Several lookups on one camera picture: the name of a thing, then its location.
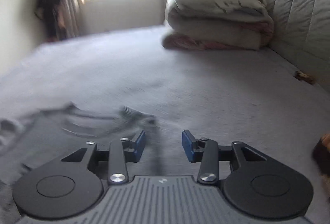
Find brown yellow small cloth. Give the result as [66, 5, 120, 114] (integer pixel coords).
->
[294, 71, 316, 85]

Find folded white floral quilt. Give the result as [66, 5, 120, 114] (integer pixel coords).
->
[162, 0, 274, 50]

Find dark clothes hanging in corner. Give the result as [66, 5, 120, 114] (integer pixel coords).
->
[34, 0, 67, 42]

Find grey knitted cat sweater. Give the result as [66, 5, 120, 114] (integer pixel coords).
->
[1, 104, 164, 223]

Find grey quilted headboard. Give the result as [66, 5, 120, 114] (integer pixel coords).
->
[264, 0, 329, 91]

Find light grey bed sheet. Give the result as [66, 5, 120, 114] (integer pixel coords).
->
[1, 27, 329, 223]

